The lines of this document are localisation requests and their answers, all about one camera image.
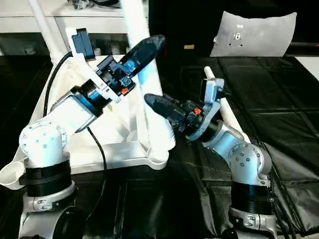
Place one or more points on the white plastic table leg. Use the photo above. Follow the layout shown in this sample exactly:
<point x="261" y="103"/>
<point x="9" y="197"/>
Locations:
<point x="46" y="32"/>
<point x="229" y="112"/>
<point x="159" y="124"/>

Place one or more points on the white plastic table top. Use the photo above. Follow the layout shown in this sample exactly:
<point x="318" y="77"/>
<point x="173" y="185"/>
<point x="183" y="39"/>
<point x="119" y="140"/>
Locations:
<point x="119" y="139"/>

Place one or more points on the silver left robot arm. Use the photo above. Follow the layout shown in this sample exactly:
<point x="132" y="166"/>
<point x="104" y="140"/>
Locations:
<point x="54" y="139"/>

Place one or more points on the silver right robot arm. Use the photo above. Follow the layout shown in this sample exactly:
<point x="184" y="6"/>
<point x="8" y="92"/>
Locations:
<point x="244" y="159"/>

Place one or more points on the black furniture with yellow label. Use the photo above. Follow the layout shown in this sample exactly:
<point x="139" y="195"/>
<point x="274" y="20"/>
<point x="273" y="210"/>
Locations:
<point x="187" y="22"/>

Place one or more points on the grey helmet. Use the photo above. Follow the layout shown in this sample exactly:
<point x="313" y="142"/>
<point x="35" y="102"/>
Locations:
<point x="107" y="3"/>

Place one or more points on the black tangled clutter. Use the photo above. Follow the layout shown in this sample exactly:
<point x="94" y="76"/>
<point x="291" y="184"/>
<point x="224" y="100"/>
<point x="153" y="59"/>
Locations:
<point x="81" y="3"/>

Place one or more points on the black work mat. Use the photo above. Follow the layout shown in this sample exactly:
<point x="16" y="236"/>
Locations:
<point x="274" y="112"/>

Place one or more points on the white glass-door cabinet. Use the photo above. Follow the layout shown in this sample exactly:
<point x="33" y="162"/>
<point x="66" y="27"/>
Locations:
<point x="20" y="27"/>

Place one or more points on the white flat board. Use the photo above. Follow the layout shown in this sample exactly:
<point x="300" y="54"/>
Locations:
<point x="309" y="66"/>

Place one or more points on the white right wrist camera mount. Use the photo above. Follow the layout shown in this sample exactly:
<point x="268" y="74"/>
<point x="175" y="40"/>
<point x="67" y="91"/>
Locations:
<point x="211" y="89"/>

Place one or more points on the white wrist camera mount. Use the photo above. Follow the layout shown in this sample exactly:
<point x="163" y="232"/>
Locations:
<point x="82" y="46"/>
<point x="211" y="89"/>

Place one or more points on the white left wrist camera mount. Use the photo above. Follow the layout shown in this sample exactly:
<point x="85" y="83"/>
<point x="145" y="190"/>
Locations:
<point x="82" y="46"/>

